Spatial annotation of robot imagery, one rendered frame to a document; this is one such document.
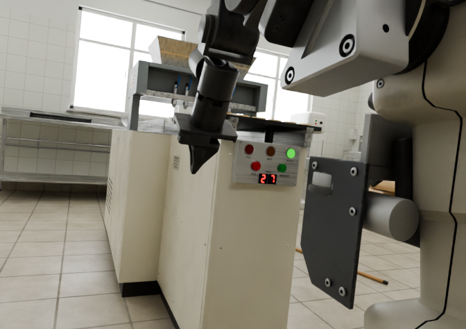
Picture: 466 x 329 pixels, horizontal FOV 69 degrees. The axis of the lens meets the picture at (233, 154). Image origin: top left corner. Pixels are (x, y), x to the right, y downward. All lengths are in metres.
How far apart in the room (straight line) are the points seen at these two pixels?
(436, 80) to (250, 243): 0.96
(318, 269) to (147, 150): 1.38
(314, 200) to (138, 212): 1.40
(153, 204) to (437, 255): 1.51
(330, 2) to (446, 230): 0.25
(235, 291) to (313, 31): 1.05
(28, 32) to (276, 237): 4.23
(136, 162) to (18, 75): 3.30
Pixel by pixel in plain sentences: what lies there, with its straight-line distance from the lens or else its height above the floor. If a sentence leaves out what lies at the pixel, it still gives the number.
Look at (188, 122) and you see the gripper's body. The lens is 0.57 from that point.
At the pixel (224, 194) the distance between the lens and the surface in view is 1.12.
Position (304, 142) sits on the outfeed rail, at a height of 0.85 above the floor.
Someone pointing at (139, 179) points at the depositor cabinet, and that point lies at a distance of 1.75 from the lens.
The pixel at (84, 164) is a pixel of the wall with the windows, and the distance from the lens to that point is 4.81.
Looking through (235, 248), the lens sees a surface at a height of 0.48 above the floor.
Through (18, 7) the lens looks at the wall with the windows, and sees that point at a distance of 5.03.
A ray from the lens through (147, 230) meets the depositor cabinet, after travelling 1.81.
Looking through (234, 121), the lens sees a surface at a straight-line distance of 1.08.
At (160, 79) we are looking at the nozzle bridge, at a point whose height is 1.12.
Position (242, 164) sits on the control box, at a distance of 1.10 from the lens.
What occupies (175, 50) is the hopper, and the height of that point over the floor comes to 1.27.
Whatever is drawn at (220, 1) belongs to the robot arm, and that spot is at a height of 1.02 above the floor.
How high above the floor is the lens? 0.83
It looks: 2 degrees down
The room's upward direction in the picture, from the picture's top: 6 degrees clockwise
